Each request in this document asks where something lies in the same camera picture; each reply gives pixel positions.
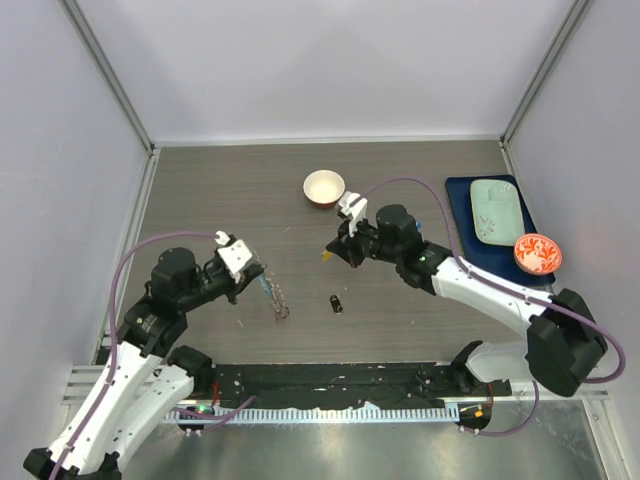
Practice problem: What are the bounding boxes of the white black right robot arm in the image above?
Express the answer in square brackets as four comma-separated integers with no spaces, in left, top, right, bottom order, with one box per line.
[326,199,607,397]

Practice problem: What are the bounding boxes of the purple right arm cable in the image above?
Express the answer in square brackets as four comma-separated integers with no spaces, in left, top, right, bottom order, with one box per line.
[362,175,627,437]

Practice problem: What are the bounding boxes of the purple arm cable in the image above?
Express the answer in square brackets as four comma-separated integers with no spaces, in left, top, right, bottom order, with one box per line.
[49,230,259,480]
[362,175,627,437]

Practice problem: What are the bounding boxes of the black tag key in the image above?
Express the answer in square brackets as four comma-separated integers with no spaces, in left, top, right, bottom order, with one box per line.
[329,295,343,314]

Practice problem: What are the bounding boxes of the orange white patterned bowl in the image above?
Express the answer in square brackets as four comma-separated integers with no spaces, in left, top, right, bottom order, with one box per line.
[513,233,563,276]

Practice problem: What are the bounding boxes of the perforated cable duct strip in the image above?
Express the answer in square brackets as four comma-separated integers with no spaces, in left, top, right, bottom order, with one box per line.
[169,402,461,425]

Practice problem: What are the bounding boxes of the aluminium frame rail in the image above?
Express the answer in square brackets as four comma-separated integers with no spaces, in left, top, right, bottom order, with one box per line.
[57,0,161,161]

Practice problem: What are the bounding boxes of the pale green rectangular plate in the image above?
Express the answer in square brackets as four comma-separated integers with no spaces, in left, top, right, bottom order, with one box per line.
[470,179,525,247]

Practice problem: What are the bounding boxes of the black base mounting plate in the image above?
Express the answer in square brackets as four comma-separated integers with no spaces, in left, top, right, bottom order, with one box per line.
[190,362,512,410]

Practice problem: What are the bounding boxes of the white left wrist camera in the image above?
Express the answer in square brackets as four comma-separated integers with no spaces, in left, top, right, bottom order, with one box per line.
[215,231,255,280]

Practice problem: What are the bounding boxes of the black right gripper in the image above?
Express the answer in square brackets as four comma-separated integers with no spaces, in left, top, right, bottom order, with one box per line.
[327,212,402,268]

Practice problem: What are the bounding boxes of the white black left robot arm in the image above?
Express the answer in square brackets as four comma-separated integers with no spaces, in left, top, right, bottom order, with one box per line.
[23,239,264,479]

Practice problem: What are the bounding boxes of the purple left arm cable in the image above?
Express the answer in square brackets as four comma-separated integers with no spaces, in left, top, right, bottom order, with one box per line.
[49,230,259,480]

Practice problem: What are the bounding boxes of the red bowl white inside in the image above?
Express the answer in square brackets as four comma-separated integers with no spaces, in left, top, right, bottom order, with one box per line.
[302,170,346,209]

